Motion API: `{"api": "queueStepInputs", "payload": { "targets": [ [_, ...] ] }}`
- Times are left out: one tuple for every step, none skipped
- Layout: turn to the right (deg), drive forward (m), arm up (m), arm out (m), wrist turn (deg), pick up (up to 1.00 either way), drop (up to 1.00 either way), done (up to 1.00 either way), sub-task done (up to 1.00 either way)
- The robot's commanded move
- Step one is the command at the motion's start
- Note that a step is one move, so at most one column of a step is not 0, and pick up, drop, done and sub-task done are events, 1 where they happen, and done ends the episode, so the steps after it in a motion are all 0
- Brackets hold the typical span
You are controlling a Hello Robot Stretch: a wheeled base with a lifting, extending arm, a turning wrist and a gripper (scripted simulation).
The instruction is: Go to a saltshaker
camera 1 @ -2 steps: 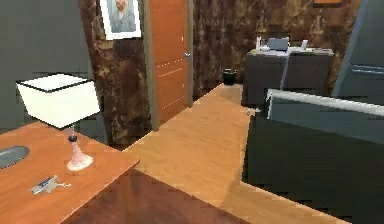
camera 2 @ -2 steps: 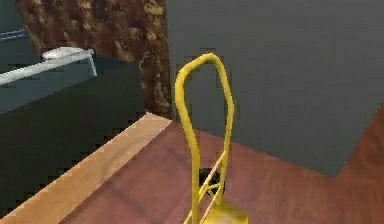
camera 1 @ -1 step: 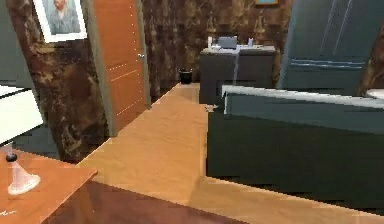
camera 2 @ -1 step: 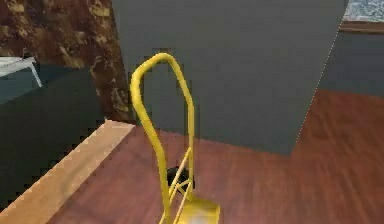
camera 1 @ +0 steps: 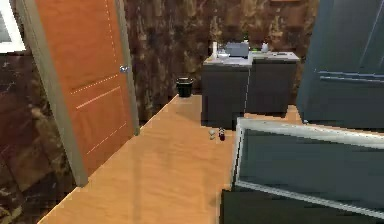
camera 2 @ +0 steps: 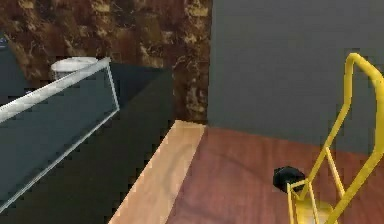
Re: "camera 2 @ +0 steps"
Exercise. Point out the black kitchen counter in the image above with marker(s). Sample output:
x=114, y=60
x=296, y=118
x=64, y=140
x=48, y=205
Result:
x=110, y=160

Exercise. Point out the black round object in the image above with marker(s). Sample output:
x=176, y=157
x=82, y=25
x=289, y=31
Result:
x=286, y=176

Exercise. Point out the white round bowl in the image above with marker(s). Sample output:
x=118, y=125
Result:
x=71, y=64

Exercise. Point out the silver framed dark glass panel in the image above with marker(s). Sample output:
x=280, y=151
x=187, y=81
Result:
x=50, y=130

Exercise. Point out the dark grey appliance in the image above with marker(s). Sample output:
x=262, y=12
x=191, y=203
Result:
x=8, y=76

